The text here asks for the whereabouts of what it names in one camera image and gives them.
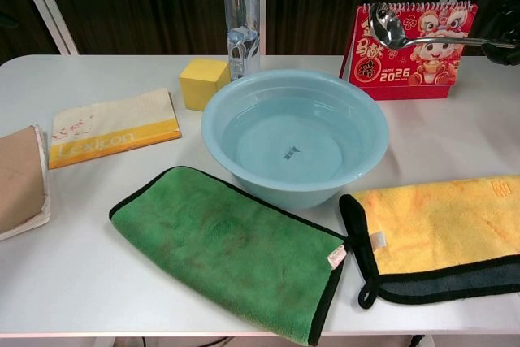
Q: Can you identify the red 2026 desk calendar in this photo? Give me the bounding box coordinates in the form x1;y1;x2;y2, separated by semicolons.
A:
339;2;479;101

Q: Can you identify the cream yellow Lexicon book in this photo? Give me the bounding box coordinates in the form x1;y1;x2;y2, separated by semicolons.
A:
48;87;183;170

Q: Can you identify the brown spiral notebook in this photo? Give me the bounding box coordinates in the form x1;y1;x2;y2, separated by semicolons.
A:
0;125;52;241

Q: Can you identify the steel ladle with black handle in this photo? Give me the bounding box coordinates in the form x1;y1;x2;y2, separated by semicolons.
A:
367;2;517;50

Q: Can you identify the green microfibre cloth black trim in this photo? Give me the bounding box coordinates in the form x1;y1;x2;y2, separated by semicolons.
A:
108;166;349;346

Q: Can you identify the yellow microfibre cloth black trim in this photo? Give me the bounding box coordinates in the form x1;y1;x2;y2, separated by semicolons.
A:
339;175;520;310

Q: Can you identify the yellow cube block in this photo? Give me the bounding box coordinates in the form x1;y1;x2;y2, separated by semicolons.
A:
179;58;231;112

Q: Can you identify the clear plastic water bottle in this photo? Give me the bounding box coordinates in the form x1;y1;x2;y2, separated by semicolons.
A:
222;0;261;82

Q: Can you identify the light blue plastic basin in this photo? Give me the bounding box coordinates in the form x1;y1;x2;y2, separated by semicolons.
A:
201;69;390;210

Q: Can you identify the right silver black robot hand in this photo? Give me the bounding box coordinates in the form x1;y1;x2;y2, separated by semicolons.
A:
481;0;520;67

